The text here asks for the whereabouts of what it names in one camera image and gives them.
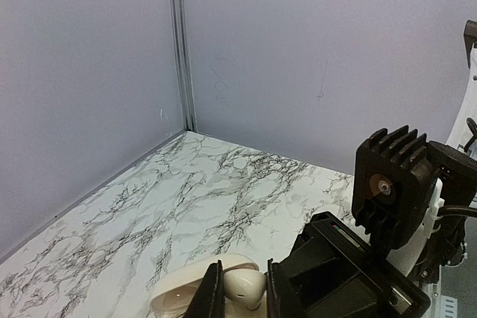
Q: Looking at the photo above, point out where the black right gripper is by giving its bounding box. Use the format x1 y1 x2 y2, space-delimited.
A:
277 212 431 317

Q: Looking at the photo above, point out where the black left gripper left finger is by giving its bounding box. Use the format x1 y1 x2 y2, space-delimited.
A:
184 261 225 318

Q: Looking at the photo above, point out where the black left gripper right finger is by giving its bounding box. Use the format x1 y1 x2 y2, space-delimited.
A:
267 258 287 318

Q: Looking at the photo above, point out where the white earbud charging case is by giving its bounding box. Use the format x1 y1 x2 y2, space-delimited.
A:
150 254 267 317

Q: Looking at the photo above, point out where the white earbud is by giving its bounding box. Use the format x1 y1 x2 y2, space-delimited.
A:
224 269 267 311

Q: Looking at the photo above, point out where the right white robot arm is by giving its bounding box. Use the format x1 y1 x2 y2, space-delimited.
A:
266 20 476 317

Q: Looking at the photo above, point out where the aluminium front rail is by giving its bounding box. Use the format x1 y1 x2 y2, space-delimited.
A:
423 283 458 318

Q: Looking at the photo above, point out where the right metal corner post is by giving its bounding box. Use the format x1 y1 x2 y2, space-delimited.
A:
171 0 198 132

